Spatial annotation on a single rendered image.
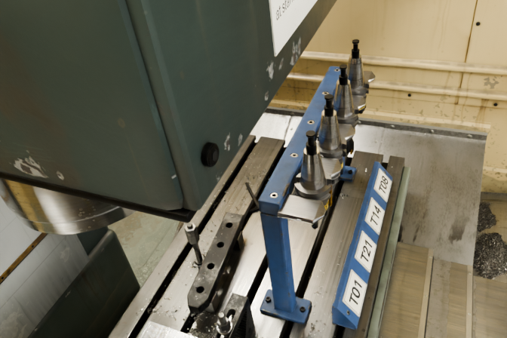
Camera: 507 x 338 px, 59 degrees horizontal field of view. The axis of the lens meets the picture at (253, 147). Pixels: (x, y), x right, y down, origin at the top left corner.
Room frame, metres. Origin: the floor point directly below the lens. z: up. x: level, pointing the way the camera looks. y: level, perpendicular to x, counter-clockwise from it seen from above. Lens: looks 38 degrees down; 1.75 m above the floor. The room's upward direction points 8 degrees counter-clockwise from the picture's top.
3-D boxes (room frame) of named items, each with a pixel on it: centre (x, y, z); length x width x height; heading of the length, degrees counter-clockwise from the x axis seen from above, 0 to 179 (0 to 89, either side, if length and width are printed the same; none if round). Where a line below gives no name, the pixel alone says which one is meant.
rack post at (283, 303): (0.54, -0.02, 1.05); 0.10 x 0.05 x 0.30; 63
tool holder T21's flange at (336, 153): (0.66, -0.14, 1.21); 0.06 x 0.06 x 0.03
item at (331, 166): (0.61, -0.12, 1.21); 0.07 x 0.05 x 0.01; 63
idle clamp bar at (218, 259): (0.65, 0.12, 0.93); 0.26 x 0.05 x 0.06; 158
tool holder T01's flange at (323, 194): (0.56, -0.09, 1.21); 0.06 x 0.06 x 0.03
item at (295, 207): (0.51, -0.07, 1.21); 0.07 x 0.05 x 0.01; 63
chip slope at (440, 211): (0.92, -0.15, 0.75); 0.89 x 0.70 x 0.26; 63
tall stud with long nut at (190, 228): (0.69, 0.16, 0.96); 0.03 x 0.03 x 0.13
